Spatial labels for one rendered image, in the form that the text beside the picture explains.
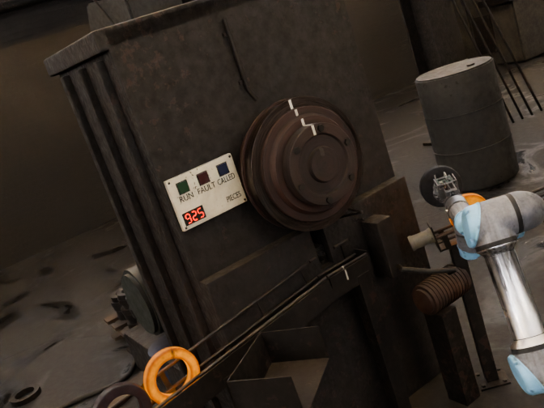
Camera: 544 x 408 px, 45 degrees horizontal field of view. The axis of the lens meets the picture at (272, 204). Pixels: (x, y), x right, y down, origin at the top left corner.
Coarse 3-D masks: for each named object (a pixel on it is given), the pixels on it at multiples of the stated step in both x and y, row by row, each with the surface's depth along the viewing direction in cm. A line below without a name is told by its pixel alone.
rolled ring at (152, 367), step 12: (168, 348) 205; (180, 348) 206; (156, 360) 202; (192, 360) 208; (144, 372) 202; (156, 372) 202; (192, 372) 209; (144, 384) 202; (156, 396) 202; (168, 396) 205
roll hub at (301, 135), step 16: (304, 128) 215; (336, 128) 221; (288, 144) 215; (304, 144) 216; (320, 144) 219; (336, 144) 223; (352, 144) 225; (288, 160) 212; (304, 160) 216; (320, 160) 217; (336, 160) 221; (352, 160) 225; (288, 176) 214; (304, 176) 216; (320, 176) 217; (336, 176) 223; (304, 192) 216; (320, 192) 220; (336, 192) 222
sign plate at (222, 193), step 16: (224, 160) 224; (176, 176) 215; (192, 176) 218; (208, 176) 220; (224, 176) 224; (176, 192) 215; (192, 192) 218; (208, 192) 221; (224, 192) 224; (240, 192) 228; (176, 208) 215; (192, 208) 218; (208, 208) 221; (224, 208) 225; (192, 224) 218
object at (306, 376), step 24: (264, 336) 206; (288, 336) 202; (312, 336) 199; (264, 360) 204; (288, 360) 206; (312, 360) 202; (240, 384) 182; (264, 384) 179; (288, 384) 176; (312, 384) 191
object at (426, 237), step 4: (428, 228) 247; (420, 232) 248; (424, 232) 247; (428, 232) 246; (408, 236) 249; (412, 236) 248; (416, 236) 247; (420, 236) 246; (424, 236) 246; (428, 236) 246; (432, 236) 245; (412, 240) 246; (416, 240) 246; (420, 240) 246; (424, 240) 246; (428, 240) 246; (432, 240) 246; (412, 244) 246; (416, 244) 246; (420, 244) 247; (424, 244) 247; (412, 248) 247; (416, 248) 247
